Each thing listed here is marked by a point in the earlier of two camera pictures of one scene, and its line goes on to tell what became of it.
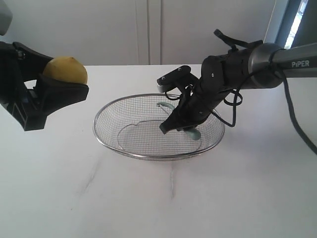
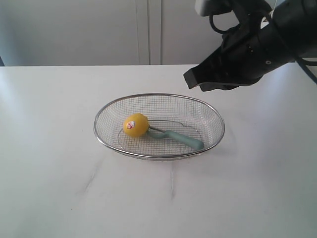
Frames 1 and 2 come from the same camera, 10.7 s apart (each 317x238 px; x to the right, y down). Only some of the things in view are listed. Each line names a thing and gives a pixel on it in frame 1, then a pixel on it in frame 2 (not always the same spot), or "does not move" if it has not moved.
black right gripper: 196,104 → 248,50
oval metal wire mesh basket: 130,125 does not move
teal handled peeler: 192,134 → 156,133
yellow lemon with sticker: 66,68 → 135,125
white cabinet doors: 137,32 does not move
